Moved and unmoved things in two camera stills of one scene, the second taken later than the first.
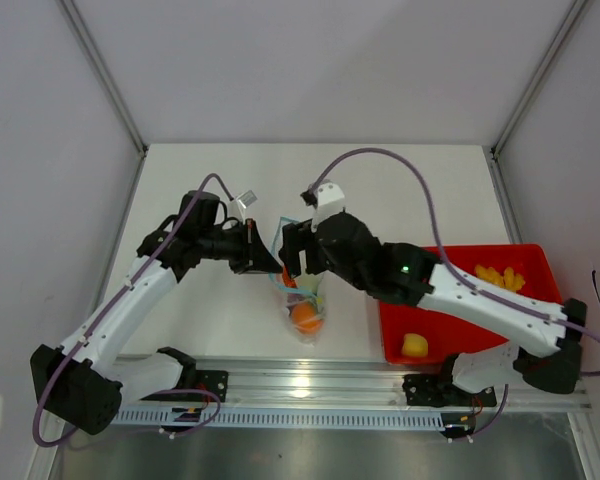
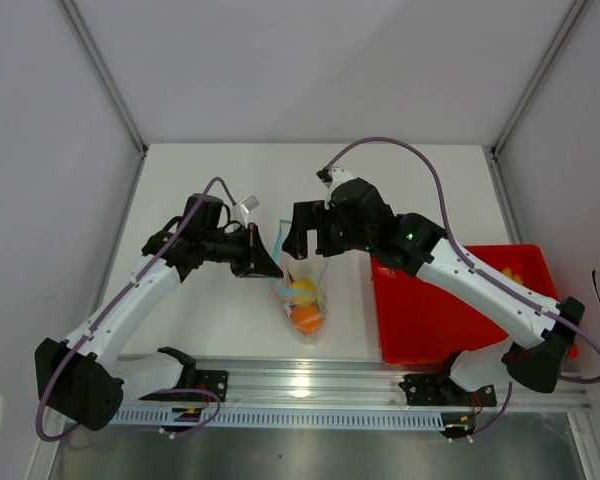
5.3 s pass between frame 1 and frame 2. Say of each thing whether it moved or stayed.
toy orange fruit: stayed
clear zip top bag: stayed
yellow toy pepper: moved
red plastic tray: stayed
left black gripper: stayed
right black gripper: moved
